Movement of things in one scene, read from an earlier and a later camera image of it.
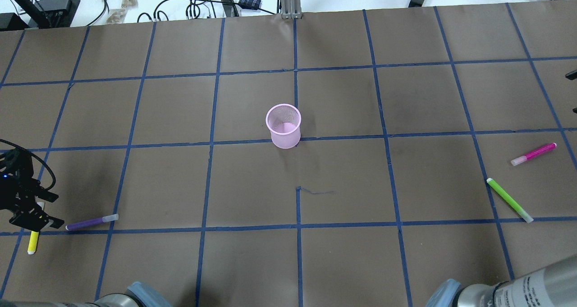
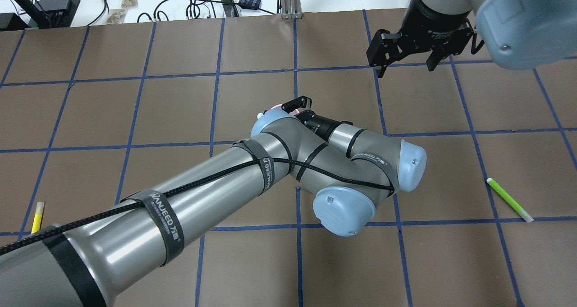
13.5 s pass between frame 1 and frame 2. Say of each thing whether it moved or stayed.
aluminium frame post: stayed
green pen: stayed
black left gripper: moved
